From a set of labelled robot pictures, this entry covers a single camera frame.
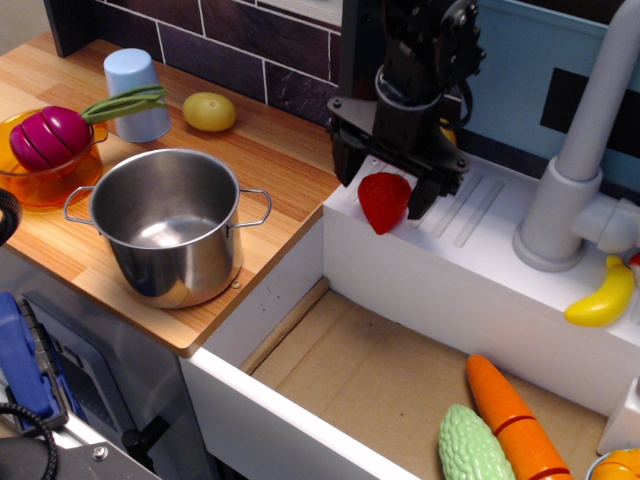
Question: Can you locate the red toy strawberry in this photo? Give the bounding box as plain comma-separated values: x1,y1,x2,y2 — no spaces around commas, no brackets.
358,172,412,235

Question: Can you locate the orange transparent bowl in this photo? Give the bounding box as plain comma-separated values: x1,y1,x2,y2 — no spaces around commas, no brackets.
1,110,108,208

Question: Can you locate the grey toy faucet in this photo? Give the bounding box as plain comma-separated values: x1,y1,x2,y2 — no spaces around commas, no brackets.
513,1,639,272

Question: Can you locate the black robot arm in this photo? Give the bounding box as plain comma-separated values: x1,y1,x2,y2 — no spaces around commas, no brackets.
327,1,485,220

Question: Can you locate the green toy bitter gourd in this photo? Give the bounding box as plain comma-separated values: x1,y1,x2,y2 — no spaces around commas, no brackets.
438,404,515,480

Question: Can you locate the orange fruit in bowl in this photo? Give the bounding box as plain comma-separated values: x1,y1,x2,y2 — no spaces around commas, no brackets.
587,448,640,480

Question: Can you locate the purple toy radish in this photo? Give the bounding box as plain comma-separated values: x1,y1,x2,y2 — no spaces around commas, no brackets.
9,85,167,172

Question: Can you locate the yellow toy corn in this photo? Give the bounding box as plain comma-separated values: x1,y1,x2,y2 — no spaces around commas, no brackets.
440,118,458,146

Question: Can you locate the red white toy piece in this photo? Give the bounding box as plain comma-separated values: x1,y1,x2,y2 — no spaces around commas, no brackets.
628,252,640,287

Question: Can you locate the yellow toy potato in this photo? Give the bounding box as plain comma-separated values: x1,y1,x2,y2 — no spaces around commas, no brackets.
182,92,237,132

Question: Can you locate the black coiled cable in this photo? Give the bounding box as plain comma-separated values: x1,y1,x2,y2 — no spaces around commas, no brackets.
0,401,60,480

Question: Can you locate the blue clamp device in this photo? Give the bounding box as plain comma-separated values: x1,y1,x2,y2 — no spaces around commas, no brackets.
1,292,71,429

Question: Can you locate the stainless steel pot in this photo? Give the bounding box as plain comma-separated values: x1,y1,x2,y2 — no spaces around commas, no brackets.
75,149,269,309

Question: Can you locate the black round object left edge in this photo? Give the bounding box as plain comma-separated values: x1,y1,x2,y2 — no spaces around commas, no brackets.
0,189,23,245

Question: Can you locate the light blue plastic cup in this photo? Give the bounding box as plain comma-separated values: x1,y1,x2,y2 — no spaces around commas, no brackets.
103,48,172,143

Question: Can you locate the white toy sink unit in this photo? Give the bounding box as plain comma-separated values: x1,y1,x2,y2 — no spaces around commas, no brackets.
181,158,639,479

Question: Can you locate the black oven door handle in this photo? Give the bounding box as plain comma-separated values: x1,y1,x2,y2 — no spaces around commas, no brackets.
121,416,169,462

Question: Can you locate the large orange toy carrot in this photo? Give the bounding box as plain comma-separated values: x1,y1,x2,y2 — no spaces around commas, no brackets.
466,355,572,479

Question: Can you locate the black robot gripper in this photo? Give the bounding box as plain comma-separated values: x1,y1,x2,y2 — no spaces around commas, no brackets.
327,70,470,220

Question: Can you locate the yellow toy banana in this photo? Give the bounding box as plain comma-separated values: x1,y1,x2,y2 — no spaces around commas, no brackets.
564,255,635,327

